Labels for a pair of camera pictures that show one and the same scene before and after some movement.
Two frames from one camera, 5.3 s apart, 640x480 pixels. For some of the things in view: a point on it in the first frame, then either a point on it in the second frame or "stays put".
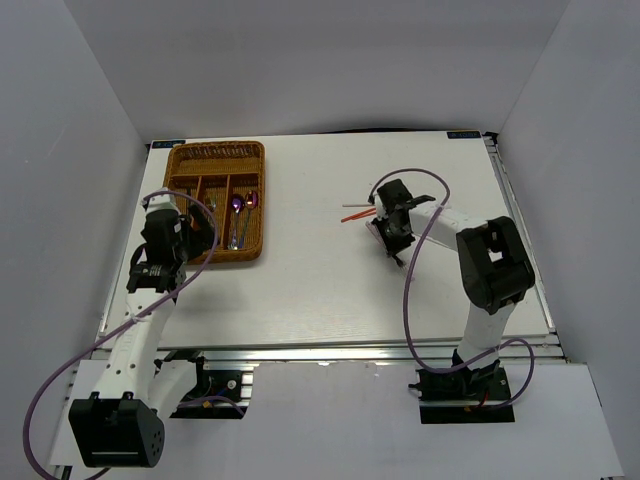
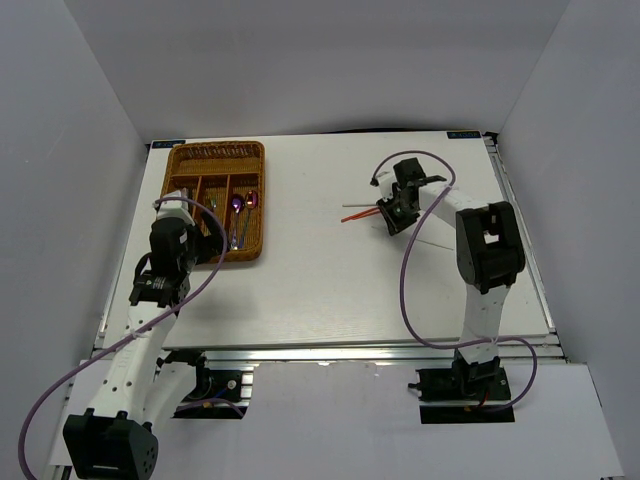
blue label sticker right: [463, 134] stays put
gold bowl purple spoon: [237, 204] stays put
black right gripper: [393, 247] → [392, 224]
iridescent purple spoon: [251, 201] stays put
